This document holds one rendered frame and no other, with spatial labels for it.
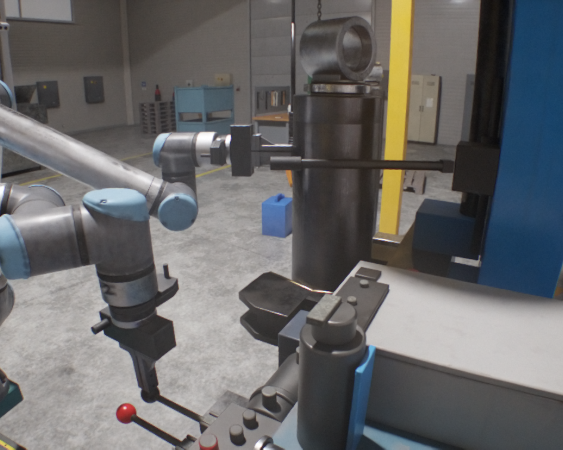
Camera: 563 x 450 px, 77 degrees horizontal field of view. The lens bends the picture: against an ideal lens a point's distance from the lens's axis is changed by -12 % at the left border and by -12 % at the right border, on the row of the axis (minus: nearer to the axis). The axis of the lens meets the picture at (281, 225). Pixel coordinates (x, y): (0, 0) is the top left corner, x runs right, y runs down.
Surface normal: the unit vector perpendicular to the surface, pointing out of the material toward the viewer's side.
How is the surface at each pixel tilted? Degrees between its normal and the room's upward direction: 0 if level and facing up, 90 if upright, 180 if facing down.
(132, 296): 90
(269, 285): 0
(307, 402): 90
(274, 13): 90
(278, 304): 0
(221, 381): 0
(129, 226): 90
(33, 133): 60
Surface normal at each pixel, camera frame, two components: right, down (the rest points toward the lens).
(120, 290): 0.12, 0.34
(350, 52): -0.76, 0.18
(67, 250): 0.51, 0.33
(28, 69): 0.88, 0.16
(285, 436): 0.00, -0.94
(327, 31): -0.65, -0.29
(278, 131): -0.48, 0.30
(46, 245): 0.49, 0.11
